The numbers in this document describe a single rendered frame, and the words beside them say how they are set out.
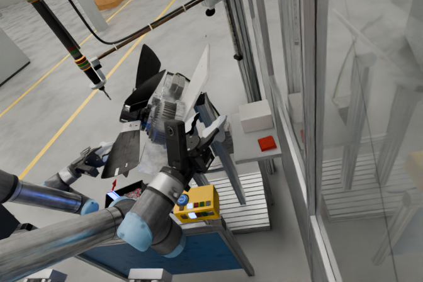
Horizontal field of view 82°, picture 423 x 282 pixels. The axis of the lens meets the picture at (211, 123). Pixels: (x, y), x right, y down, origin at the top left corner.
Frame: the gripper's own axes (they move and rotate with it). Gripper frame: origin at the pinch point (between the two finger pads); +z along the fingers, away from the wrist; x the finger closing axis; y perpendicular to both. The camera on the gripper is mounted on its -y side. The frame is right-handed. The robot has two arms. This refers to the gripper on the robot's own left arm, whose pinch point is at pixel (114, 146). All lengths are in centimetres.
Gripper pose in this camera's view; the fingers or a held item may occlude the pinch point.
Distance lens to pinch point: 121.6
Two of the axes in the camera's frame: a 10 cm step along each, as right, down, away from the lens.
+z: 7.7, -5.8, 2.7
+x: 3.4, 7.2, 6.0
